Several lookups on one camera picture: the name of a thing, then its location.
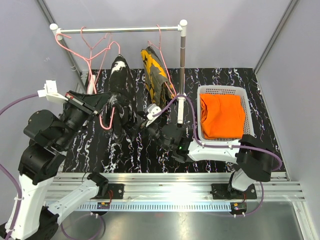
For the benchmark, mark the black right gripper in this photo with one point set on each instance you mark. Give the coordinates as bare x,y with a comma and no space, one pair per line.
144,128

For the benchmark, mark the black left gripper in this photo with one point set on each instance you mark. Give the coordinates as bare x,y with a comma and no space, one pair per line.
97,100

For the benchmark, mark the black and white trousers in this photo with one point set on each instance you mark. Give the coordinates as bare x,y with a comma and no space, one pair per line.
121,109

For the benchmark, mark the yellow and grey camouflage trousers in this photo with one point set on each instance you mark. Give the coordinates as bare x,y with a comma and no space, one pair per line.
157,82

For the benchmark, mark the orange trousers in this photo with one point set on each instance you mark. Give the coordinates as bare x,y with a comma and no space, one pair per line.
222,116

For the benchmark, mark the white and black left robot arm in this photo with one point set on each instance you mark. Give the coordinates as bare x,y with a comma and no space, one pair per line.
50,137

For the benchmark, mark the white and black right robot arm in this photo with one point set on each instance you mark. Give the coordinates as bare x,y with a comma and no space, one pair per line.
252,160

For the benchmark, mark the black marble pattern mat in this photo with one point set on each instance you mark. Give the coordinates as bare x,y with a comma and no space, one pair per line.
94,149

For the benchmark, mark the metal clothes rack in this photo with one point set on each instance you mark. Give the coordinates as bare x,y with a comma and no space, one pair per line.
181,27

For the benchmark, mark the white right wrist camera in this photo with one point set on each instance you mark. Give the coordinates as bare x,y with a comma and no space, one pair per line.
152,112

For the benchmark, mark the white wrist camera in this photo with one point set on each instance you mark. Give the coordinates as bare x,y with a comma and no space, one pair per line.
50,92
152,112

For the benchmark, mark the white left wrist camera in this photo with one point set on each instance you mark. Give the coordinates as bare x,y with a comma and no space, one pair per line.
50,92

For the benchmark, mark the aluminium mounting rail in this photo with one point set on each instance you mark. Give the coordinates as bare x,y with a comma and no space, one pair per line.
195,192

